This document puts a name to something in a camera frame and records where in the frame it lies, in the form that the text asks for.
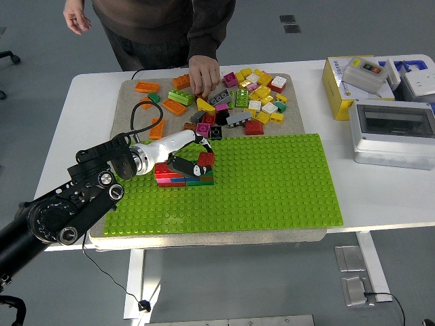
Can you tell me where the person's right hand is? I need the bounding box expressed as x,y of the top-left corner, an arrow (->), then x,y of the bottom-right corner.
63,0 -> 92,36

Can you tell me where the person's left hand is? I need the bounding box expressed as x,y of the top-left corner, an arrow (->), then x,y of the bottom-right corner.
188,54 -> 222,100

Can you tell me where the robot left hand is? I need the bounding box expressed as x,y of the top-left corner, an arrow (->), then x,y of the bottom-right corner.
144,129 -> 215,178

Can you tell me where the small red toy brick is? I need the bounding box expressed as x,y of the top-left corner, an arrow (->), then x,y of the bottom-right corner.
196,151 -> 216,169

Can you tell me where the long orange toy brick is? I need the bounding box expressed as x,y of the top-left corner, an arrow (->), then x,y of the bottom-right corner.
149,117 -> 166,140
135,81 -> 160,94
162,98 -> 188,117
172,73 -> 191,90

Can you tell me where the grey toy brick with holes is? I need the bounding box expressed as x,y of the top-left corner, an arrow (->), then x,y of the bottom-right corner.
207,88 -> 234,106

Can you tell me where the yellow curved toy brick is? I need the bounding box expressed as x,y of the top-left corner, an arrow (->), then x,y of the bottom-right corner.
196,97 -> 217,115

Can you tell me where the long lime green toy brick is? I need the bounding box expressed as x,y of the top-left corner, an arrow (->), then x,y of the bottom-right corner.
167,88 -> 194,106

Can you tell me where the long grey toy brick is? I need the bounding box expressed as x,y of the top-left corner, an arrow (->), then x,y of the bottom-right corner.
226,111 -> 254,128

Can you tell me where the green studded baseplate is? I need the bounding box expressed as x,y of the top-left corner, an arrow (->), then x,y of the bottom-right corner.
103,132 -> 344,237

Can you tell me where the person's torso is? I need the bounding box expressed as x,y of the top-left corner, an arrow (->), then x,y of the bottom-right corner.
91,0 -> 205,72

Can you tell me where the black chair leg with caster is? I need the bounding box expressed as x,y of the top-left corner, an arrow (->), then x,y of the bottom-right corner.
0,50 -> 21,65

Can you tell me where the grey-brown mat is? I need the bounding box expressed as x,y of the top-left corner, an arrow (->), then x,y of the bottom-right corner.
88,73 -> 329,251

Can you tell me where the yellow cardboard box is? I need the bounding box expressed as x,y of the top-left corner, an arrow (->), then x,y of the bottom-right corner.
321,56 -> 397,122

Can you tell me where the white table leg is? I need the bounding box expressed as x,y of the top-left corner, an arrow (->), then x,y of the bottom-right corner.
355,231 -> 394,303
122,249 -> 146,321

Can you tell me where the long metal floor plate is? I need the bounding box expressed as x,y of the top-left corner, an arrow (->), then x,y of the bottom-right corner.
144,314 -> 315,326

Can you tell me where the white box flap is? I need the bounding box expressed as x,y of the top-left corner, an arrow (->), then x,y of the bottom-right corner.
386,58 -> 402,90

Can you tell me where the grey box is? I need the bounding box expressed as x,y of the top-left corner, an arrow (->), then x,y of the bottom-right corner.
394,76 -> 435,103

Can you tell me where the black curved tube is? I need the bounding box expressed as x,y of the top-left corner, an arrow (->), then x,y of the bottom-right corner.
0,294 -> 27,326

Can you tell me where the white push button switch box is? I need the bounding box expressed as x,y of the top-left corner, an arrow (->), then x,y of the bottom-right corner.
341,57 -> 389,96

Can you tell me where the black cable with plug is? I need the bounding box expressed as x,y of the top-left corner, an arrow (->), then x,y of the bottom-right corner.
81,230 -> 152,312

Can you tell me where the white enclosure with clear lid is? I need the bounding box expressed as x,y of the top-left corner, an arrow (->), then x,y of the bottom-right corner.
349,98 -> 435,171

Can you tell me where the white wall socket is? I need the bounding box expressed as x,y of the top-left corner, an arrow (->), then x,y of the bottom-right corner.
400,69 -> 435,98

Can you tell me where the black cable on floor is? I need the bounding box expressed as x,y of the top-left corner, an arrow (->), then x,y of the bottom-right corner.
362,291 -> 407,326

